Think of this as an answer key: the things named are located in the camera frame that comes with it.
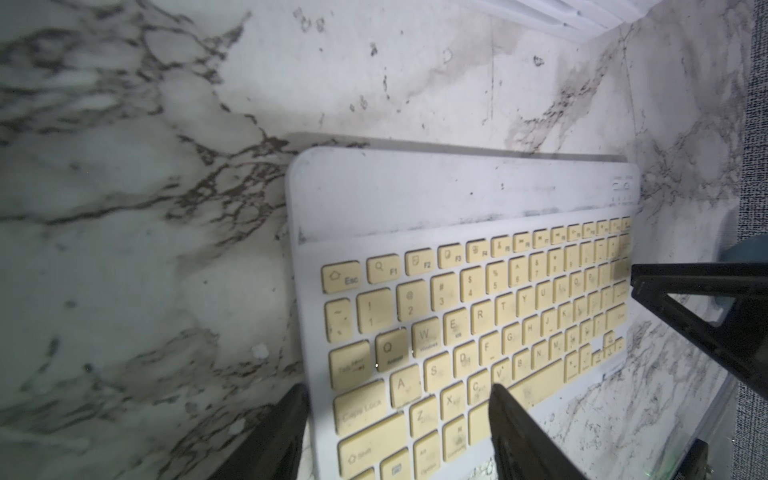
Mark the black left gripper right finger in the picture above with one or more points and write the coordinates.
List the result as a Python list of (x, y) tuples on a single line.
[(522, 449)]

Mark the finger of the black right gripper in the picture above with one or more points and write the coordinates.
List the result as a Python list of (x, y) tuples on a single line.
[(721, 308)]

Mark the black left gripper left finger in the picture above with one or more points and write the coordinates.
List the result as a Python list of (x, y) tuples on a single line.
[(273, 450)]

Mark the yellow keyboard mid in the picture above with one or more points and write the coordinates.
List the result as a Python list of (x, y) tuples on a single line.
[(424, 279)]

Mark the green keyboard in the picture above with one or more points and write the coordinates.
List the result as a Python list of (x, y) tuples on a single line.
[(573, 20)]

